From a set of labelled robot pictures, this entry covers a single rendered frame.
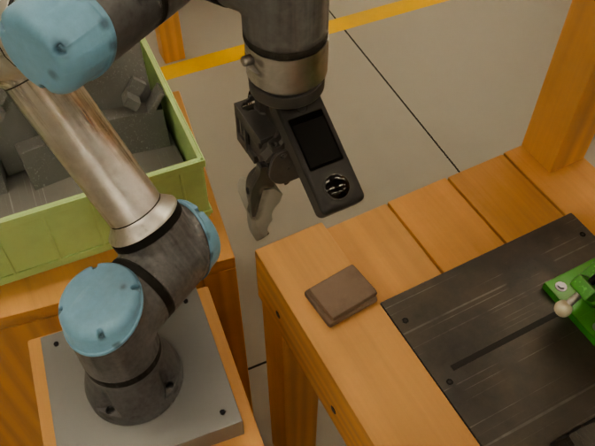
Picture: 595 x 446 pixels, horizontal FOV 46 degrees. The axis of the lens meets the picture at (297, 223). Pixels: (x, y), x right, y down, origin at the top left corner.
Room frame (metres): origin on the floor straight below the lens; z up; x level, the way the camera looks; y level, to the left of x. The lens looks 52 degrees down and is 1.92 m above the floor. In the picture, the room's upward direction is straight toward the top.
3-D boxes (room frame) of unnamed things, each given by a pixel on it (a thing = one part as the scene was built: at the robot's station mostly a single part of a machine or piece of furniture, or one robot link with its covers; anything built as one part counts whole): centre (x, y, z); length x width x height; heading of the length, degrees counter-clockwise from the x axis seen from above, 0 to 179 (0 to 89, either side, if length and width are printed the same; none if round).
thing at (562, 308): (0.61, -0.44, 0.96); 0.06 x 0.03 x 0.06; 118
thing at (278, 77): (0.51, 0.01, 1.51); 0.08 x 0.08 x 0.05
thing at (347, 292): (0.65, -0.07, 0.91); 0.10 x 0.08 x 0.03; 122
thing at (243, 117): (0.52, 0.01, 1.43); 0.09 x 0.08 x 0.12; 28
